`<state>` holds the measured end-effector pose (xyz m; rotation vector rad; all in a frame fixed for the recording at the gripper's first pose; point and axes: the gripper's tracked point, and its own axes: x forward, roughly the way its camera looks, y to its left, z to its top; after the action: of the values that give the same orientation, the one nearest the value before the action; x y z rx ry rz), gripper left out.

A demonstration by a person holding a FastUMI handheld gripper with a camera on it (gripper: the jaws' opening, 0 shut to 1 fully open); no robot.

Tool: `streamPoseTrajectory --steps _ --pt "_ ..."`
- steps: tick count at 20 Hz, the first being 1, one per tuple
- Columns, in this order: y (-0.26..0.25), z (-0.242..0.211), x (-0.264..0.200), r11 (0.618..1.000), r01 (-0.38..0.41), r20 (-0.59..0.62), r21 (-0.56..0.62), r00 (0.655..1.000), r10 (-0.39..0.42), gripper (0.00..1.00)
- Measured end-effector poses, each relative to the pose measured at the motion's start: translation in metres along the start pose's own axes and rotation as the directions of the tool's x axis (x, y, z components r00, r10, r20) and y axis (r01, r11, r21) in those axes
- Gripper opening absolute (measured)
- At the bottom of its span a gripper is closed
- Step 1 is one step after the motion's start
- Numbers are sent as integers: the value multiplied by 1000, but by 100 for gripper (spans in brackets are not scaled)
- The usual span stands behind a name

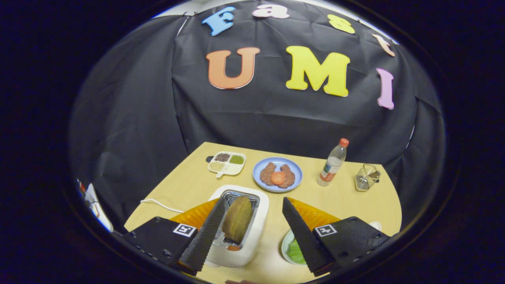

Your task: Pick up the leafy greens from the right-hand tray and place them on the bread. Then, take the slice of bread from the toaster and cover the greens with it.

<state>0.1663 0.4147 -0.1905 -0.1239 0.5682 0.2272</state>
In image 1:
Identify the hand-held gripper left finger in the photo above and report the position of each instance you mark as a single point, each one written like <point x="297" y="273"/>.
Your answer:
<point x="207" y="236"/>

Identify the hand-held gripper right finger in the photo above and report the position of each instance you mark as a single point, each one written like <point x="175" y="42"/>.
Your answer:
<point x="303" y="236"/>

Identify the green lettuce leaf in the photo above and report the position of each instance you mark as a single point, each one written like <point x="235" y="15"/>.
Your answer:
<point x="296" y="252"/>

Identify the brown toast slice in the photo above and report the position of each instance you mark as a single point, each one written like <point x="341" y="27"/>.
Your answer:
<point x="236" y="219"/>

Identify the mint green round plate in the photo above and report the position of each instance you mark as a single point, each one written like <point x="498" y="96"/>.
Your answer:
<point x="285" y="246"/>

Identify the white toaster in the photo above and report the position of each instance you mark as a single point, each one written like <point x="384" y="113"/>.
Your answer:
<point x="256" y="244"/>

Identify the brown meat patty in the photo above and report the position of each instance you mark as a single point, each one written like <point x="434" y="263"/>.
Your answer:
<point x="266" y="171"/>
<point x="290" y="177"/>

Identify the blue round plate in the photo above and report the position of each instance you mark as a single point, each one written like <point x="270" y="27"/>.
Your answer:
<point x="298" y="173"/>

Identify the red tomato slice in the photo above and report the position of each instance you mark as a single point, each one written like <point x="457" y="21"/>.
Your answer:
<point x="278" y="178"/>

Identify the white divided condiment dish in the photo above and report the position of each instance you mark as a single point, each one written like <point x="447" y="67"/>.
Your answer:
<point x="232" y="169"/>

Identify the white square plate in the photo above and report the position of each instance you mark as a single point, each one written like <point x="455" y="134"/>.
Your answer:
<point x="375" y="225"/>

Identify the clear red-capped water bottle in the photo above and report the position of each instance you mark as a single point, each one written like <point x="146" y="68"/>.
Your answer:
<point x="331" y="167"/>

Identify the black backdrop cloth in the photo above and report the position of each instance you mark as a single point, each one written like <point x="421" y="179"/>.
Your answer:
<point x="276" y="118"/>

